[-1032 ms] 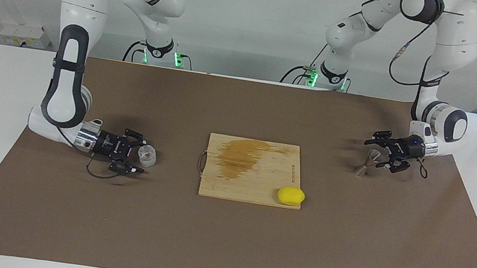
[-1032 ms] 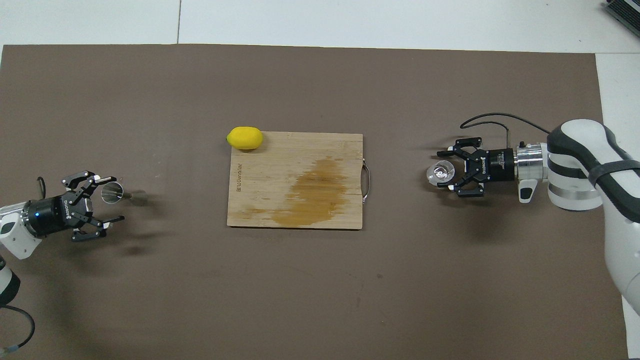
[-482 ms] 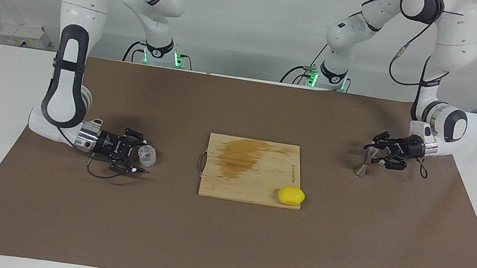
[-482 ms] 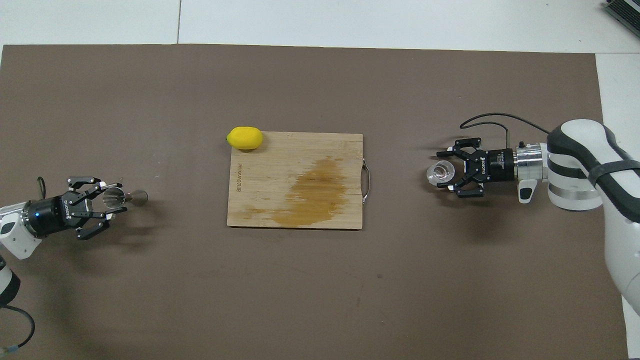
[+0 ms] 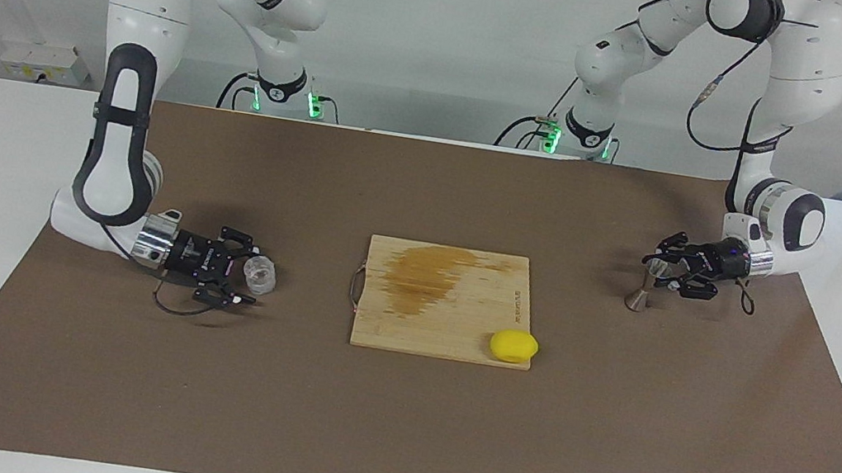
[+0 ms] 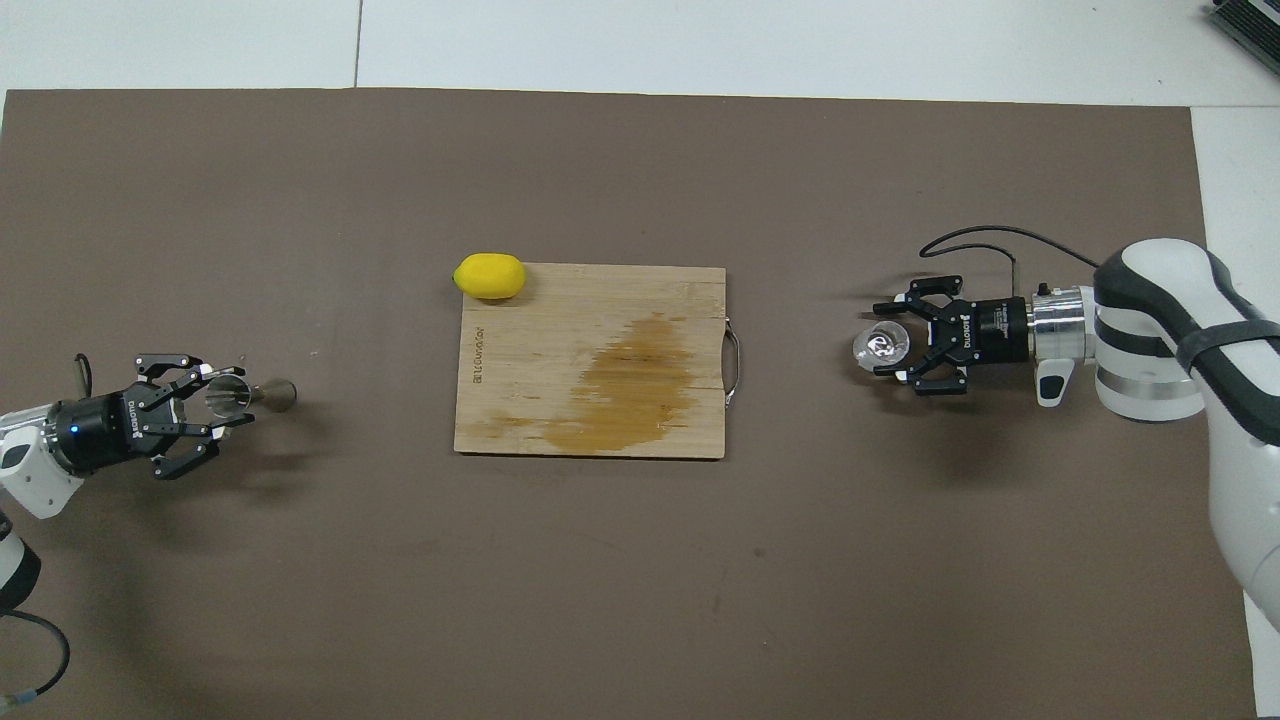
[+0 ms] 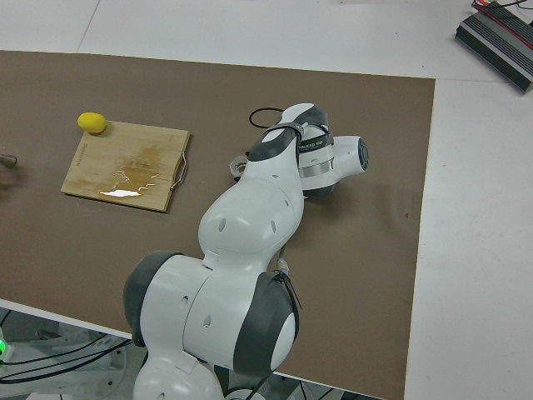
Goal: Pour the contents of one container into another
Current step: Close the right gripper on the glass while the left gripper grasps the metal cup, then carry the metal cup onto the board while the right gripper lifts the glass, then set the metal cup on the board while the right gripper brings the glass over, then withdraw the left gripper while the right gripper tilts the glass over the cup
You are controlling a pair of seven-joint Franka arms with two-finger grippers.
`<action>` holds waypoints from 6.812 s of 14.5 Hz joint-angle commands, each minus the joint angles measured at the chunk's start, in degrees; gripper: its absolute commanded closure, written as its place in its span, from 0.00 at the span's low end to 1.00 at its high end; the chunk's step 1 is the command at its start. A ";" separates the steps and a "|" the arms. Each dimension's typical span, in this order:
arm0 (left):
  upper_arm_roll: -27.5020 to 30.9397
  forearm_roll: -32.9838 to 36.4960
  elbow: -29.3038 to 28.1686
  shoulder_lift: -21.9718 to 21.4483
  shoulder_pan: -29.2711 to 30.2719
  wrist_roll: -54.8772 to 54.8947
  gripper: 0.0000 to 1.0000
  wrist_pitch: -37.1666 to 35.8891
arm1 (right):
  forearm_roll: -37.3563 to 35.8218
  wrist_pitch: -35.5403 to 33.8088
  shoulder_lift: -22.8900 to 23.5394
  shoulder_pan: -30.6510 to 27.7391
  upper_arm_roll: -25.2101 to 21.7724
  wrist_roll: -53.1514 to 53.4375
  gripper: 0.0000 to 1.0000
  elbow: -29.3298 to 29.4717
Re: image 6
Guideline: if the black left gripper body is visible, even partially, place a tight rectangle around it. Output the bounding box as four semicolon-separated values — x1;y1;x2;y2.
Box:
55;388;161;471

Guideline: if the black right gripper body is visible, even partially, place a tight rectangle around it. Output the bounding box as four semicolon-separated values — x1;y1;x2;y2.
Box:
940;298;1031;363

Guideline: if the clear glass cup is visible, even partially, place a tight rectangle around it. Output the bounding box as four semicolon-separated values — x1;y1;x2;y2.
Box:
852;320;911;373

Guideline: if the steel double jigger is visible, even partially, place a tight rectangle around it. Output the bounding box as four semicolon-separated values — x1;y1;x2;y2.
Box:
205;375;299;416

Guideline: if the yellow lemon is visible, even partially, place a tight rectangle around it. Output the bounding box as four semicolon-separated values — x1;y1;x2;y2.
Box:
453;253;527;302

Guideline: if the wooden cutting board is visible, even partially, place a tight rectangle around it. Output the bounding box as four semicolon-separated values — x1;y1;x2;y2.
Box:
453;263;743;461

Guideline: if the grey ribbed device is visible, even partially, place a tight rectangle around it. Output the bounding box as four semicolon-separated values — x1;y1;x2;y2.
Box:
1205;0;1280;73

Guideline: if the brown paper table mat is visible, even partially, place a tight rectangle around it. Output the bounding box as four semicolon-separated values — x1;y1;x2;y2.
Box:
0;88;1259;720

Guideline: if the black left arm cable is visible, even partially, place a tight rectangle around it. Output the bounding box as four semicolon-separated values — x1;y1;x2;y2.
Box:
0;353;93;717

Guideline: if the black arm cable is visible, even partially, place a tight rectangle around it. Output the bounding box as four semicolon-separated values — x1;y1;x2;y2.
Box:
918;228;1101;301
0;353;93;717

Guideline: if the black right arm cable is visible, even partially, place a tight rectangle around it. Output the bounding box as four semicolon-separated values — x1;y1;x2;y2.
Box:
918;228;1101;301

